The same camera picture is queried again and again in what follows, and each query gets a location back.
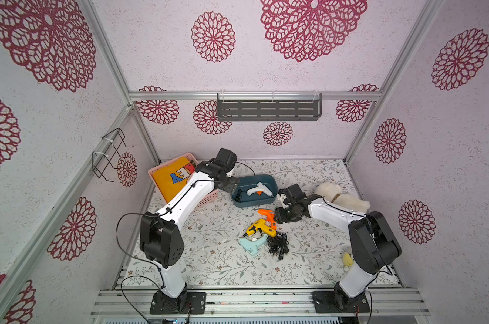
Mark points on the orange hot glue gun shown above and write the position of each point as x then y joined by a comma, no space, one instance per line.
269,214

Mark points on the teal plastic storage box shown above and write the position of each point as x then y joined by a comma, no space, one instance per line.
241,199

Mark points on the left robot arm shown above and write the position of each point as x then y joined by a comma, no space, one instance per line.
161,231

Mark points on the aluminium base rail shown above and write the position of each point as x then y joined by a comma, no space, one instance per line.
299,302

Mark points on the black wire wall rack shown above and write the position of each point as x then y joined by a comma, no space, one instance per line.
102,160

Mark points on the white plush dog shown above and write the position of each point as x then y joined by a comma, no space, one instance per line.
333,193

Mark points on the white hot glue gun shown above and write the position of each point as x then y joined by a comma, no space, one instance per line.
259,189

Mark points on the mint green hot glue gun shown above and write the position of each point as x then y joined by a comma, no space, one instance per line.
252,246

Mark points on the yellow hot glue gun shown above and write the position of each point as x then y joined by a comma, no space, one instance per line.
262,227

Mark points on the grey wall shelf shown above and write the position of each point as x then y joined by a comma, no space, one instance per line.
268,109

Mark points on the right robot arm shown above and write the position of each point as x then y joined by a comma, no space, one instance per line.
372,241

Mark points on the yellow cartoon cloth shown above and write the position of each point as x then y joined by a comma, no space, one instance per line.
170,178

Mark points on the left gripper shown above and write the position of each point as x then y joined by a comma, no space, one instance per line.
232,185

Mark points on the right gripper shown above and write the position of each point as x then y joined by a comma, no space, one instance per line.
287,212

